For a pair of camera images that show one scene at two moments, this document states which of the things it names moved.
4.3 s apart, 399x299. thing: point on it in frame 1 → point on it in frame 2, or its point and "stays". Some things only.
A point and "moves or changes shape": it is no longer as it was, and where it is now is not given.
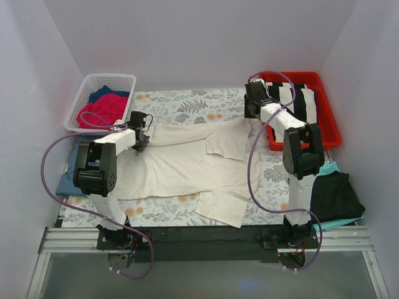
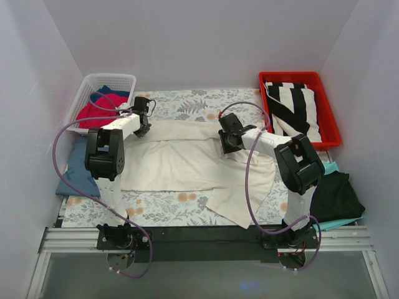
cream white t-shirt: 202,161 moves or changes shape
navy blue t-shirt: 96,95 stays
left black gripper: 142,142 → 144,125
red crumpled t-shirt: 106,110 stays
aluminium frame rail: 350,239 stays
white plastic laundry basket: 122,82 stays
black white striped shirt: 298,98 stays
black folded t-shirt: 333,197 stays
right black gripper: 249,109 → 224,143
